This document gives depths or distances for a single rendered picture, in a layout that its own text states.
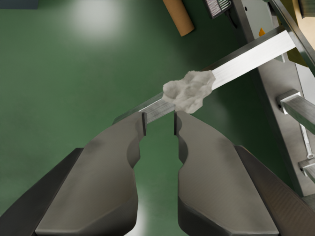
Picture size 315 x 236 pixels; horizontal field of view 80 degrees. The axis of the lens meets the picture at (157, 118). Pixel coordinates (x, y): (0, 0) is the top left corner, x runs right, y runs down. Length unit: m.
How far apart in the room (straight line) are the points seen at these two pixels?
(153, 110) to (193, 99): 0.07
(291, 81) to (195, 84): 0.31
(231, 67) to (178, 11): 0.79
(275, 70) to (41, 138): 1.55
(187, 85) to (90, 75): 1.03
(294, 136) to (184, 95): 0.42
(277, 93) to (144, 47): 0.80
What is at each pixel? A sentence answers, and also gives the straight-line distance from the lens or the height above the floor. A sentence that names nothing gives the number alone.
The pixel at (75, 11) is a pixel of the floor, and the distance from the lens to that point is 1.24.
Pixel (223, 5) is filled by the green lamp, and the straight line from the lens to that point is 0.46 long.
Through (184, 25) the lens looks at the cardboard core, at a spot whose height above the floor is 0.08.
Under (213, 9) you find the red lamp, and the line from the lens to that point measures 0.46.
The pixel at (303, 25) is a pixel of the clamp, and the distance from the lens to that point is 0.33.
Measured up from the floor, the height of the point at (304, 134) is 0.71.
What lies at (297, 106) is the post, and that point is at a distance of 0.52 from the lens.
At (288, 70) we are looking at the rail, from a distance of 0.55.
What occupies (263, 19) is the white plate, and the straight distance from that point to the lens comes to 0.41.
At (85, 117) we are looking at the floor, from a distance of 1.43.
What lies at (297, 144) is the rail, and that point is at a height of 0.70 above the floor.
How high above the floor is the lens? 1.15
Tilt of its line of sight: 61 degrees down
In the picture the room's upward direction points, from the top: 177 degrees counter-clockwise
